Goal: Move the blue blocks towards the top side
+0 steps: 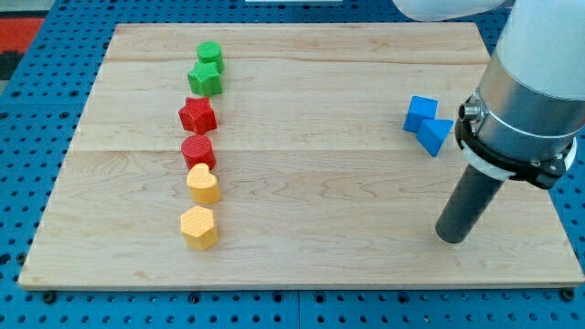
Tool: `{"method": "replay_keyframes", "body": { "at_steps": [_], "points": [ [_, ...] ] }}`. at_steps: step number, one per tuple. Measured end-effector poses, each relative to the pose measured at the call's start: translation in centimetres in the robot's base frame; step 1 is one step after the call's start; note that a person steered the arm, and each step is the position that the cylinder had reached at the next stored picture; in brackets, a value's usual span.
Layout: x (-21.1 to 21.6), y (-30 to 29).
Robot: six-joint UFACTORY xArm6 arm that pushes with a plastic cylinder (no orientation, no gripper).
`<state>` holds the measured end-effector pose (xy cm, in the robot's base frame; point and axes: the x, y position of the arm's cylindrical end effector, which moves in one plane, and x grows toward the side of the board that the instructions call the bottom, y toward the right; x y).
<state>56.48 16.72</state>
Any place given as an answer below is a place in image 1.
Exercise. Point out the yellow heart block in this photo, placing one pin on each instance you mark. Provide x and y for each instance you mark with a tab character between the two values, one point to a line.
202	185

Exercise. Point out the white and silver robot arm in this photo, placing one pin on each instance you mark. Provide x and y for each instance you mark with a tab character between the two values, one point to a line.
522	121

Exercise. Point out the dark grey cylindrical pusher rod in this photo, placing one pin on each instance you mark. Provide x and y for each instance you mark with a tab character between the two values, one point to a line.
467	203

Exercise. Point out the red cylinder block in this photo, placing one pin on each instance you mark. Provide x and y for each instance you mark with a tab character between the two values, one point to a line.
197	149

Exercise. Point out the green star block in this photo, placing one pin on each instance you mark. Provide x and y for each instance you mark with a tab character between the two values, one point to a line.
204	79

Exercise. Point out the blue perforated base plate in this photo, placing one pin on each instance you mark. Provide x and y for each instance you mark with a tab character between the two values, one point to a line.
40	107

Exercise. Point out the light wooden board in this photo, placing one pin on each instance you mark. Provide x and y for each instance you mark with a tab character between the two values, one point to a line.
321	188

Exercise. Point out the blue triangular prism block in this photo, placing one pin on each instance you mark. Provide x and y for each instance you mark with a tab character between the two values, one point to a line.
433	133

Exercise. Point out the blue cube block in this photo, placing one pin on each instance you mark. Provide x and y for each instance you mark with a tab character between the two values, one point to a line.
420	109

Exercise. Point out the red star block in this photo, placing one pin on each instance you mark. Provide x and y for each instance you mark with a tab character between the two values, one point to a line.
197	115

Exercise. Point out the green cylinder block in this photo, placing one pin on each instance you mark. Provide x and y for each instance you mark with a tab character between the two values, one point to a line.
211	52

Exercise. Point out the black flange with white ring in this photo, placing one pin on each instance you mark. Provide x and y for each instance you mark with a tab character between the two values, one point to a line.
510	155

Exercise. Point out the yellow hexagon block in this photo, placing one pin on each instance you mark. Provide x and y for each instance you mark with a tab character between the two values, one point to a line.
199	228

